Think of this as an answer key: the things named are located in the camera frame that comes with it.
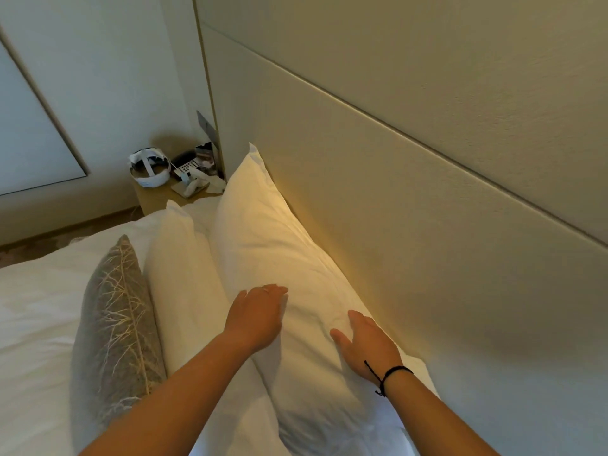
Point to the person's right hand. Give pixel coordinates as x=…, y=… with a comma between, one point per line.
x=370, y=349

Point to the person's left hand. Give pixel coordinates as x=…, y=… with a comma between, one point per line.
x=251, y=320

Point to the person's right thumb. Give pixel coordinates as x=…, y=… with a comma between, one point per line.
x=341, y=341

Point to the person's left fingers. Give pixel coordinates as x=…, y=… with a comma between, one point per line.
x=268, y=293

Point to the large white pillow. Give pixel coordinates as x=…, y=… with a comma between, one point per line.
x=270, y=242

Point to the person's left forearm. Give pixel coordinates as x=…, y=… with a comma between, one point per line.
x=175, y=398

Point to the person's right forearm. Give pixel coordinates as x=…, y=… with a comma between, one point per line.
x=432, y=417

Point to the white crumpled cloth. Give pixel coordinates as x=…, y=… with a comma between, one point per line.
x=216, y=184

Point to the white handheld controller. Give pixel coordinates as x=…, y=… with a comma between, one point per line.
x=192, y=184

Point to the dark printed card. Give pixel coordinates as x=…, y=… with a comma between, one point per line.
x=207, y=156

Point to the black keypad telephone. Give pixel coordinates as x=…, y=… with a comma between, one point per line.
x=186, y=167

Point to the wooden nightstand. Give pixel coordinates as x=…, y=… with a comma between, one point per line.
x=152, y=197

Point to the grey patterned cushion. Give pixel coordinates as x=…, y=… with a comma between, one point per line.
x=114, y=327

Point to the white headset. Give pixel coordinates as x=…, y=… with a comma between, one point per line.
x=149, y=168

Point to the beige padded headboard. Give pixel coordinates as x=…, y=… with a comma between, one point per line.
x=427, y=161

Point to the white framed window panel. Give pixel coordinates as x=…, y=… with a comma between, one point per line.
x=28, y=132

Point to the grey wall switch plate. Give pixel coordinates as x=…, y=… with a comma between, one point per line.
x=206, y=124

